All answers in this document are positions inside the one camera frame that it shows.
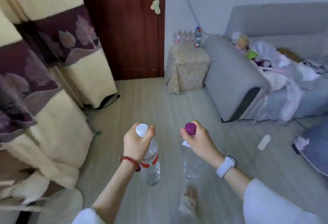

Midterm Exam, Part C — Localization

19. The person's right hand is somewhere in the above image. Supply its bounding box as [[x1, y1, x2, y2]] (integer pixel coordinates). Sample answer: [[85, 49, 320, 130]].
[[180, 120, 225, 167]]

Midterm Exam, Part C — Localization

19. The person's left hand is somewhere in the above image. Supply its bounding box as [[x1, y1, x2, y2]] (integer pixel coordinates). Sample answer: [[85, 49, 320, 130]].
[[123, 123, 156, 164]]

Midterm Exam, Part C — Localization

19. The clear bottle with purple cap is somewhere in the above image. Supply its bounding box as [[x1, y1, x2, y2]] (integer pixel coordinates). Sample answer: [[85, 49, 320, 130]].
[[180, 122, 202, 180]]

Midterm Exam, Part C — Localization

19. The clear bottle with white cap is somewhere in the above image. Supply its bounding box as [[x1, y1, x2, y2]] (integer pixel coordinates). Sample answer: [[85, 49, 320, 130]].
[[135, 123, 161, 186]]

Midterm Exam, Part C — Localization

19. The person's right forearm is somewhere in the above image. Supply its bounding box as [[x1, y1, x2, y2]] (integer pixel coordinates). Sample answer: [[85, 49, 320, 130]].
[[222, 166, 324, 224]]

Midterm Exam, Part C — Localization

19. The person's left forearm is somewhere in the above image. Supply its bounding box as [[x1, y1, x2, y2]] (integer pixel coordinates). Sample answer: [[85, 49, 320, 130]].
[[72, 162, 140, 224]]

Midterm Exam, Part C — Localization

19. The white smartwatch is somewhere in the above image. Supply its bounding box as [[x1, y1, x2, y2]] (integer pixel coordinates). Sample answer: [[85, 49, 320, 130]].
[[216, 156, 239, 179]]

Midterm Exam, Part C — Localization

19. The stool with beige cloth cover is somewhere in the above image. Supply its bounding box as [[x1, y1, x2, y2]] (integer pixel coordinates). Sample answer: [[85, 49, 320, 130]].
[[164, 42, 212, 94]]

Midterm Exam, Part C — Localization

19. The person's foot in beige slipper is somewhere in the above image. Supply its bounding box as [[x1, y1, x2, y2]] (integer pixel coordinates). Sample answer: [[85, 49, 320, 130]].
[[178, 187, 199, 217]]

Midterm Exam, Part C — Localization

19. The grey fabric sofa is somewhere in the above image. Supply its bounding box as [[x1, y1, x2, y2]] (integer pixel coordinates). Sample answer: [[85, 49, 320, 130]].
[[204, 3, 328, 123]]

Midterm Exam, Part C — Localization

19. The white paper scrap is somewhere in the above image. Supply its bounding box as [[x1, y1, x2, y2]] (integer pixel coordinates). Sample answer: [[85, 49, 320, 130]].
[[257, 135, 271, 151]]

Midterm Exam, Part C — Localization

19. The tall bottle with blue cap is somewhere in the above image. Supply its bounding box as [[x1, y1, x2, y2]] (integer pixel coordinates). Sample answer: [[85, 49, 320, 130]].
[[194, 27, 202, 48]]

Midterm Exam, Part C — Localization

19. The dark red wooden door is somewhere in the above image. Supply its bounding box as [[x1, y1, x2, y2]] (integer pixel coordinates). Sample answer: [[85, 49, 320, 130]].
[[70, 0, 166, 81]]

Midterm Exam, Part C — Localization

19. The blonde doll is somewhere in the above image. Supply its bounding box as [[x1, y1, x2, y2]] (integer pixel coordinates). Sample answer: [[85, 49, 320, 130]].
[[229, 31, 251, 53]]

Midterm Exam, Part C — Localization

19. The pile of pale clothes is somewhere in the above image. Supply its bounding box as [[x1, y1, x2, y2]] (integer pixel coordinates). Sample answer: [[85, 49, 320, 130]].
[[250, 40, 328, 125]]

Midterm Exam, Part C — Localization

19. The cream and purple curtain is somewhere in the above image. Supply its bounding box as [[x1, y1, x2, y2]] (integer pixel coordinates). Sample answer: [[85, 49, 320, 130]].
[[0, 8, 94, 190], [0, 0, 118, 109]]

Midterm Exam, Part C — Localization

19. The pale sticker on door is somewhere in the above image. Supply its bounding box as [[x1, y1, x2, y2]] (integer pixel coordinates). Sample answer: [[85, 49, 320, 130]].
[[150, 0, 161, 15]]

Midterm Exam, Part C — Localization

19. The brown plush toy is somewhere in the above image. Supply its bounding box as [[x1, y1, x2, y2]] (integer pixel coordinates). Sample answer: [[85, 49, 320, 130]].
[[276, 48, 303, 63]]

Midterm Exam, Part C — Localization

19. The blue grey cushion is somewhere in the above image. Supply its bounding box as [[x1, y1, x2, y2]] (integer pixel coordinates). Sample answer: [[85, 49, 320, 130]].
[[292, 122, 328, 177]]

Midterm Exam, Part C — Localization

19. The white fluffy cloth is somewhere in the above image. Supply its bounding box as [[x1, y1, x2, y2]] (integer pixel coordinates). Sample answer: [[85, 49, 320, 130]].
[[0, 171, 51, 206]]

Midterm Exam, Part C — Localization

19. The red bead bracelet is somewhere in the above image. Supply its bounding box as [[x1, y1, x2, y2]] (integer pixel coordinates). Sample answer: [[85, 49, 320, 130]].
[[119, 156, 141, 172]]

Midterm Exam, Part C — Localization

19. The black cable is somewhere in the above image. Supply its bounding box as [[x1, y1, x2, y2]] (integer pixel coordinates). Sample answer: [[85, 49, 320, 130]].
[[96, 94, 121, 110]]

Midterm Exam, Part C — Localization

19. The grey wall cable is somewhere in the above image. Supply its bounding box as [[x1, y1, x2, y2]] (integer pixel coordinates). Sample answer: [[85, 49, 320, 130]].
[[180, 0, 201, 30]]

